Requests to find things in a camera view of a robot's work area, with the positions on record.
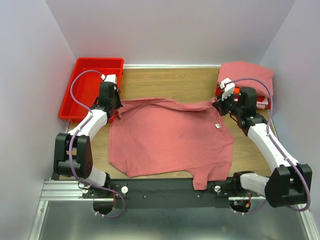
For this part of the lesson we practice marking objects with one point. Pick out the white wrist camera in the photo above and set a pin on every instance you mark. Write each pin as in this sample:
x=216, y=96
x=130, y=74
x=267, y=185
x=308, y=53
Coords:
x=227, y=86
x=111, y=78

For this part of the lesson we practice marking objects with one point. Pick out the folded bottom red shirt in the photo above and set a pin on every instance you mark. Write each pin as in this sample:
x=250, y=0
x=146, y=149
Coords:
x=268, y=106

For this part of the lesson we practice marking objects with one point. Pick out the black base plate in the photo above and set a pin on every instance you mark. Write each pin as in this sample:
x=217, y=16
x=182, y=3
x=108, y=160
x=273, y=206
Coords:
x=165, y=193

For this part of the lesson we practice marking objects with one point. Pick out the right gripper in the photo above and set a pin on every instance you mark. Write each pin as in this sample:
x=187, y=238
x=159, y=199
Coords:
x=219, y=105

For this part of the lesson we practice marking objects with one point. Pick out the folded light pink shirt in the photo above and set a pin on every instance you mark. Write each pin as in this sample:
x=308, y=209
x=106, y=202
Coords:
x=262, y=102

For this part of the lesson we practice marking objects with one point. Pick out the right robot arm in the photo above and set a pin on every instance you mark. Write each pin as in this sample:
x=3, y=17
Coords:
x=290, y=181

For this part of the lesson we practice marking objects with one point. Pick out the folded pink shirt on stack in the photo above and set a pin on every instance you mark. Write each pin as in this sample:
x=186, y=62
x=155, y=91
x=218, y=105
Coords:
x=244, y=70

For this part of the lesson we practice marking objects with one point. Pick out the folded orange shirt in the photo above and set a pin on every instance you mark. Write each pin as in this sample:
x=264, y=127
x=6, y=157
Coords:
x=236, y=91

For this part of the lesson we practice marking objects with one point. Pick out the red plastic bin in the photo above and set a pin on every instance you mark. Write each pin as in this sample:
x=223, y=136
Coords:
x=86, y=88

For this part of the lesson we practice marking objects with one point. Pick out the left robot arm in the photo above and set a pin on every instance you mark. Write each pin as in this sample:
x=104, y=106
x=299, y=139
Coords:
x=73, y=151

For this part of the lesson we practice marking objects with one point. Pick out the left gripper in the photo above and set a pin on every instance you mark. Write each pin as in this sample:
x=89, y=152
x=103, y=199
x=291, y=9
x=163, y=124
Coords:
x=119, y=104

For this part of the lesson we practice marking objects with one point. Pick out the folded red shirt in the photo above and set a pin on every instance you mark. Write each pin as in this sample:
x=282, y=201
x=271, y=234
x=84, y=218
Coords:
x=268, y=106
x=218, y=90

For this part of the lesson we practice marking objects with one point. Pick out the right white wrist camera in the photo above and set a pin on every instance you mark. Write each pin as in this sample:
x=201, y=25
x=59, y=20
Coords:
x=227, y=86

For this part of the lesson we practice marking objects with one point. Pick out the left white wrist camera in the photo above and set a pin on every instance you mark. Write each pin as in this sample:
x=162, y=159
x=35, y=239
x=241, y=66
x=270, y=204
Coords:
x=111, y=78

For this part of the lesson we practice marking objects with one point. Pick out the pink t-shirt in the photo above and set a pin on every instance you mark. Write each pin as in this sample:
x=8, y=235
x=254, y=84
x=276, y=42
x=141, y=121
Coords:
x=151, y=136

